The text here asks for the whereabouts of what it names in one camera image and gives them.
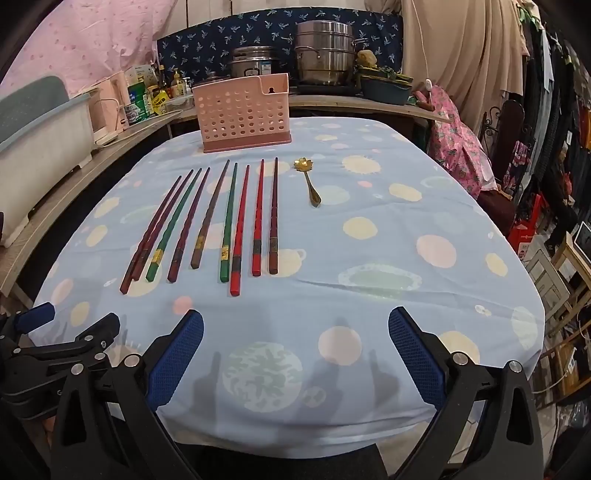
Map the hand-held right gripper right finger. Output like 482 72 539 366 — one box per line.
388 307 546 480

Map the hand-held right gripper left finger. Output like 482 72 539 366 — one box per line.
51 310 205 480

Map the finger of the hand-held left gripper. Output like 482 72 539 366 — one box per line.
14 313 122 370
0 302 56 344

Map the dark red chopstick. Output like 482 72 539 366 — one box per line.
130 169 195 282
119 175 184 295
167 167 212 282

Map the green chopstick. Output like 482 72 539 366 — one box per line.
219 162 238 283
145 167 204 282

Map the brown chopstick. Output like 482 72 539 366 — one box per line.
269 157 280 276
190 159 230 269

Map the gold metal spoon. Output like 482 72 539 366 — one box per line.
293 157 322 208

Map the pink perforated utensil holder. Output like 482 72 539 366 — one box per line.
192 72 293 154

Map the blue planet print tablecloth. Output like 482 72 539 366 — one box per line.
34 116 548 446

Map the white and blue plastic bin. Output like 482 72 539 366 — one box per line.
0 76 100 247

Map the red plastic stool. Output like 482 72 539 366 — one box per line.
507 194 550 259

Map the light wooden stool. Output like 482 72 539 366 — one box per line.
522 231 591 333

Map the pink floral garment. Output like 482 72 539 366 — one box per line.
413 85 499 197

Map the white blue-label can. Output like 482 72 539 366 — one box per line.
124 104 151 126

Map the pink electric kettle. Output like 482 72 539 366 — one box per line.
87 71 131 144

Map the green tin can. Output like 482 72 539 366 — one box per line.
126 82 151 109

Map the dark chair with metal back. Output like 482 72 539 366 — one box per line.
478 99 532 234

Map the white carton box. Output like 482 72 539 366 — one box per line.
124 65 155 86

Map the blue basin with vegetables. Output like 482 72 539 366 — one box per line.
358 65 414 104

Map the small steel pot with lid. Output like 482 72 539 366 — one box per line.
191 70 232 88

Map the row of hanging clothes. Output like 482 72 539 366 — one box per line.
519 0 591 241

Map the black induction cooker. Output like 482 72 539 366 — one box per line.
295 82 365 97

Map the pink spotted cloth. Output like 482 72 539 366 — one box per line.
0 0 185 100

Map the steel rice cooker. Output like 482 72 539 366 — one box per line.
230 45 280 79

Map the beige curtain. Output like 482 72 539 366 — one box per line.
399 0 529 134

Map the navy leaf print cloth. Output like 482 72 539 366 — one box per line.
156 7 403 86

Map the large stacked steel steamer pot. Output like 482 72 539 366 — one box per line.
294 19 370 88

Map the white cord with switch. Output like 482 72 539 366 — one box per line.
411 0 437 112

